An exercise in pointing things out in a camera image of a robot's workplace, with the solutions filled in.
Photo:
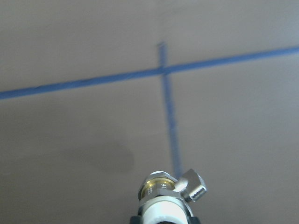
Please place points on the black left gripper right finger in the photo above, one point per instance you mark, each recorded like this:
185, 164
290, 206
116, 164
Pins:
191, 219

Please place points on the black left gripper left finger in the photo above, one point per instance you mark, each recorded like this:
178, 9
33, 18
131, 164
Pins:
137, 219

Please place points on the white PPR brass valve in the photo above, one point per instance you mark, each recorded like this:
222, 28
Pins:
164, 199

